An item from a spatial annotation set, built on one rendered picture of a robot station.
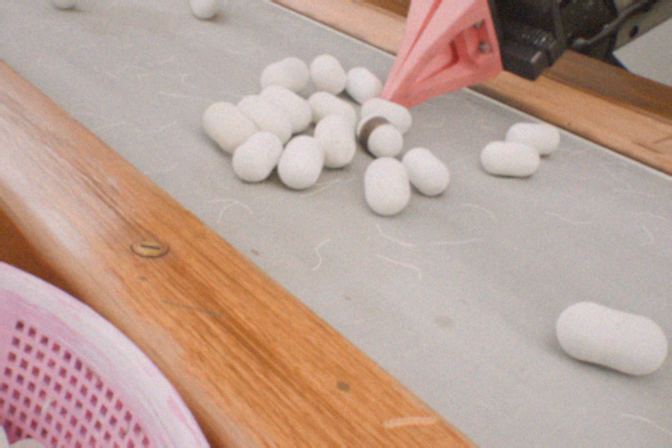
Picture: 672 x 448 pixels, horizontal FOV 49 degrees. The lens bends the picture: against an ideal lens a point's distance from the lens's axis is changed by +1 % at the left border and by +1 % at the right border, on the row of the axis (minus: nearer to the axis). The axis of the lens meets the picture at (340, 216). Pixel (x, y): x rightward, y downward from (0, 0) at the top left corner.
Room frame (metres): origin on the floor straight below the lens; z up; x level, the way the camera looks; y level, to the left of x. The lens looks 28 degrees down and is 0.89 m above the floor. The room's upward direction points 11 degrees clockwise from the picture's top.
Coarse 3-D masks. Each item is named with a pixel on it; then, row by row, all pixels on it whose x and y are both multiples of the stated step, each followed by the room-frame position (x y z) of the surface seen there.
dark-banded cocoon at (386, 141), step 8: (360, 128) 0.37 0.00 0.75; (384, 128) 0.36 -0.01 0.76; (392, 128) 0.37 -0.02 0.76; (376, 136) 0.36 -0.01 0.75; (384, 136) 0.36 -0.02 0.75; (392, 136) 0.36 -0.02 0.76; (400, 136) 0.37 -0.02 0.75; (376, 144) 0.36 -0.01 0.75; (384, 144) 0.36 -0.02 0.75; (392, 144) 0.36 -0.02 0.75; (400, 144) 0.36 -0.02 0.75; (376, 152) 0.36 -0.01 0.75; (384, 152) 0.36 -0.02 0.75; (392, 152) 0.36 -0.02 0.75
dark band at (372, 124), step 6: (372, 120) 0.37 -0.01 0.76; (378, 120) 0.37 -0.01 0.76; (384, 120) 0.37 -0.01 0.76; (366, 126) 0.37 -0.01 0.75; (372, 126) 0.37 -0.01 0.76; (378, 126) 0.37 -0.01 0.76; (360, 132) 0.37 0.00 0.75; (366, 132) 0.37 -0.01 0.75; (372, 132) 0.36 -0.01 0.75; (360, 138) 0.37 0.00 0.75; (366, 138) 0.37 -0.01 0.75; (366, 144) 0.37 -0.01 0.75
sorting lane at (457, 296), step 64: (0, 0) 0.53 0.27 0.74; (128, 0) 0.60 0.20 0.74; (256, 0) 0.68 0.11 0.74; (64, 64) 0.42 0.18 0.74; (128, 64) 0.44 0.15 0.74; (192, 64) 0.46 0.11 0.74; (256, 64) 0.49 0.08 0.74; (384, 64) 0.55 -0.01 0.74; (128, 128) 0.34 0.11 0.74; (192, 128) 0.36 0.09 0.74; (448, 128) 0.43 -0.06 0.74; (192, 192) 0.29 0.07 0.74; (256, 192) 0.30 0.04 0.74; (320, 192) 0.31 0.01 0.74; (448, 192) 0.34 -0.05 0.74; (512, 192) 0.35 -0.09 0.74; (576, 192) 0.37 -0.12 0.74; (640, 192) 0.39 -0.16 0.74; (256, 256) 0.24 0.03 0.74; (320, 256) 0.25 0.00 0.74; (384, 256) 0.26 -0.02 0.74; (448, 256) 0.27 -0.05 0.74; (512, 256) 0.28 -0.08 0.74; (576, 256) 0.29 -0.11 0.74; (640, 256) 0.31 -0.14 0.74; (384, 320) 0.22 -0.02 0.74; (448, 320) 0.23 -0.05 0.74; (512, 320) 0.23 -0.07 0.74; (448, 384) 0.19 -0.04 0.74; (512, 384) 0.20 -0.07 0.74; (576, 384) 0.20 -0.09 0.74; (640, 384) 0.21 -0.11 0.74
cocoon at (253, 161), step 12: (264, 132) 0.33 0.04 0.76; (252, 144) 0.31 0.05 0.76; (264, 144) 0.31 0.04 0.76; (276, 144) 0.32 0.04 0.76; (240, 156) 0.30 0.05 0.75; (252, 156) 0.30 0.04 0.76; (264, 156) 0.31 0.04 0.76; (276, 156) 0.32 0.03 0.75; (240, 168) 0.30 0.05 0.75; (252, 168) 0.30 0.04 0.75; (264, 168) 0.30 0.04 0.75; (252, 180) 0.30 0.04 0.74
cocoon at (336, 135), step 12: (324, 120) 0.36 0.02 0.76; (336, 120) 0.35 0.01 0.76; (324, 132) 0.34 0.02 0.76; (336, 132) 0.34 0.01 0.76; (348, 132) 0.34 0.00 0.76; (324, 144) 0.33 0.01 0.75; (336, 144) 0.33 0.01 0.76; (348, 144) 0.34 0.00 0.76; (336, 156) 0.33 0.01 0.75; (348, 156) 0.34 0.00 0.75
